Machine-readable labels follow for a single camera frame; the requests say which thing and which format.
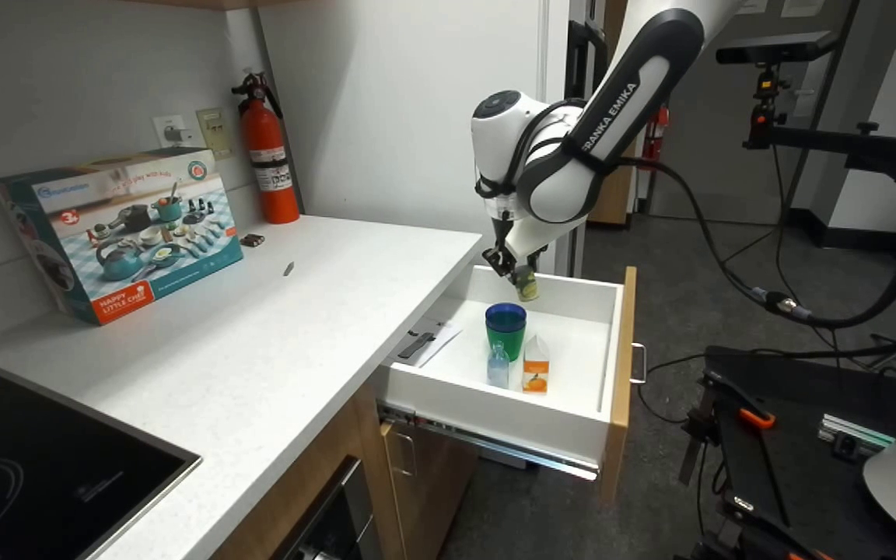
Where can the small yellow jar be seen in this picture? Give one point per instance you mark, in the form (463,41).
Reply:
(526,292)

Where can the tiny dark object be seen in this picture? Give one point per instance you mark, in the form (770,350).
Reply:
(287,270)

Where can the red fire extinguisher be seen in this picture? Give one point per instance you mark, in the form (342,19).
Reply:
(268,158)

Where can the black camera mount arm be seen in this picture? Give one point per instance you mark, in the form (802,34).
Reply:
(841,146)

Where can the orange liquid bottle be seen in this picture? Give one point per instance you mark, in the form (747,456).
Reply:
(536,373)

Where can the black robot cart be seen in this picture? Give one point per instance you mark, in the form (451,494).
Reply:
(809,476)

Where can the white wall outlet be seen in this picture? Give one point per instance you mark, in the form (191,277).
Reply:
(173,132)

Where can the black induction cooktop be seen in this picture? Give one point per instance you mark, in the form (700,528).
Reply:
(32,476)

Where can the wooden lower cabinet door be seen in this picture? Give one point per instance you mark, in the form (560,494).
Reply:
(426,487)

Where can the small clear bottle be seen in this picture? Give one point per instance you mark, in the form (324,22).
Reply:
(497,373)

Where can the wooden oven surround panel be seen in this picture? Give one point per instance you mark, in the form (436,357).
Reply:
(301,456)

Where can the white drawer with wooden front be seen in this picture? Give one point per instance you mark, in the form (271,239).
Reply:
(573,353)

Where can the black stereo camera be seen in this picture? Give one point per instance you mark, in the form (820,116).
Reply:
(774,48)

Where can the beige wall switch plate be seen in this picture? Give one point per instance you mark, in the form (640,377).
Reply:
(212,132)

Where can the small red object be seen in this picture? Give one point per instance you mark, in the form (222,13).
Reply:
(658,136)

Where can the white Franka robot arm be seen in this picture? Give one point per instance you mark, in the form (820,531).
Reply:
(614,103)

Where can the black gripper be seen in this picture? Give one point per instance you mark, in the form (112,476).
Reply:
(509,250)

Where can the blue and green stacked cups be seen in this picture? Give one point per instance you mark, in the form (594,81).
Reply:
(505,329)

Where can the teal cookware set box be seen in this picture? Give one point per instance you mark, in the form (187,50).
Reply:
(125,239)

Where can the small dark object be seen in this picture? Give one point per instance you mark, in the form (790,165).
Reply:
(252,242)

